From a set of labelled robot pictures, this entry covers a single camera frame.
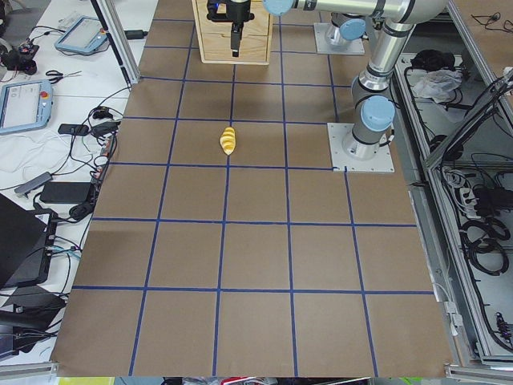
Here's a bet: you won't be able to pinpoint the wooden drawer cabinet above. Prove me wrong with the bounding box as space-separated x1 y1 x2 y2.
192 1 273 65

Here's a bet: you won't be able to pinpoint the yellow toy bread roll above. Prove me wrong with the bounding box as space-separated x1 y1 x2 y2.
220 127 236 156

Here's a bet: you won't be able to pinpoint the upper teach pendant tablet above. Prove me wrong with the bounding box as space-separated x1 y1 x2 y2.
54 16 107 55

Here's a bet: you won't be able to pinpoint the teach pendant tablet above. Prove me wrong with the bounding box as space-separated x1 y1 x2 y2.
54 16 107 55
1 79 53 135

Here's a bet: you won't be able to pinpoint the black cloth bundle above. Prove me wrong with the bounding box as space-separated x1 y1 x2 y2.
410 49 455 71

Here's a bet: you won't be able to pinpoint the crumpled white cloth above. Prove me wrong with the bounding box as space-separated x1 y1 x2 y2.
412 69 463 103

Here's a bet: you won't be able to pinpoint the lower teach pendant tablet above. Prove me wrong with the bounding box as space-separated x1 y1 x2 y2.
1 79 53 135

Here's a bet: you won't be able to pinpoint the grey usb hub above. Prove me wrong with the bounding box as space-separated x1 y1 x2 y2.
14 172 53 196

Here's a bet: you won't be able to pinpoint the black power adapter brick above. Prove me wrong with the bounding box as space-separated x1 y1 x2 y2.
40 181 91 204

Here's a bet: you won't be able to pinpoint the black laptop computer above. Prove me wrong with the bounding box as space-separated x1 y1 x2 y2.
1 196 57 289

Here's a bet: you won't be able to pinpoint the aluminium frame post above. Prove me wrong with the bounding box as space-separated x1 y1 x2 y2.
91 0 140 89

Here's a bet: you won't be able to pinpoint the black-handled scissors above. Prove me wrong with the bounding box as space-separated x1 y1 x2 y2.
45 70 82 84

